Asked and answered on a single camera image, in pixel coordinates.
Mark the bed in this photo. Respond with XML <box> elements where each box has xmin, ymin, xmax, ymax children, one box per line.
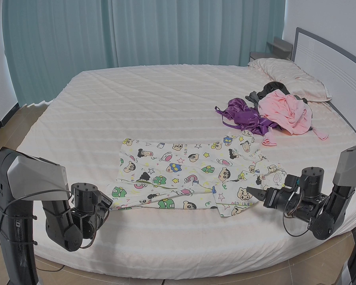
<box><xmin>0</xmin><ymin>27</ymin><xmax>356</xmax><ymax>278</ymax></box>

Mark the white printed pyjama top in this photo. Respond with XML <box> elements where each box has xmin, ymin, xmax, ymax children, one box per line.
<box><xmin>108</xmin><ymin>130</ymin><xmax>286</xmax><ymax>219</ymax></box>

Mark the grey bedside table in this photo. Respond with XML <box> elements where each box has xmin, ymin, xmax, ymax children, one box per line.
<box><xmin>250</xmin><ymin>37</ymin><xmax>294</xmax><ymax>62</ymax></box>

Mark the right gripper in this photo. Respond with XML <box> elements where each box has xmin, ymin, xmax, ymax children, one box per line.
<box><xmin>246</xmin><ymin>186</ymin><xmax>298</xmax><ymax>213</ymax></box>

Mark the cream pillow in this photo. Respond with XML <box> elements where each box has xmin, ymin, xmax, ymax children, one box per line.
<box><xmin>248</xmin><ymin>58</ymin><xmax>333</xmax><ymax>103</ymax></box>

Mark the pink garment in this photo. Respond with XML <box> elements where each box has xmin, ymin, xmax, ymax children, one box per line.
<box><xmin>258</xmin><ymin>89</ymin><xmax>329</xmax><ymax>147</ymax></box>

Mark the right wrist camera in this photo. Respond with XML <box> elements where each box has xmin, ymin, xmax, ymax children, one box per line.
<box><xmin>283</xmin><ymin>174</ymin><xmax>300</xmax><ymax>191</ymax></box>

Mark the dark grey garment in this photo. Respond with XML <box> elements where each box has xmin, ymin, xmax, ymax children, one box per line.
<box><xmin>245</xmin><ymin>81</ymin><xmax>314</xmax><ymax>130</ymax></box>

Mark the blue-green curtain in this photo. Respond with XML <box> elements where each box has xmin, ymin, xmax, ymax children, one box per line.
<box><xmin>110</xmin><ymin>0</ymin><xmax>287</xmax><ymax>67</ymax></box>
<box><xmin>2</xmin><ymin>0</ymin><xmax>115</xmax><ymax>106</ymax></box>

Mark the black cable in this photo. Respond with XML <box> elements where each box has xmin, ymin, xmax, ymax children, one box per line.
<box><xmin>1</xmin><ymin>189</ymin><xmax>75</xmax><ymax>216</ymax></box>
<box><xmin>282</xmin><ymin>207</ymin><xmax>315</xmax><ymax>238</ymax></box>

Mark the purple satin garment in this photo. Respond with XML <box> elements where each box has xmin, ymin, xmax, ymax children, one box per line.
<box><xmin>215</xmin><ymin>98</ymin><xmax>281</xmax><ymax>136</ymax></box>

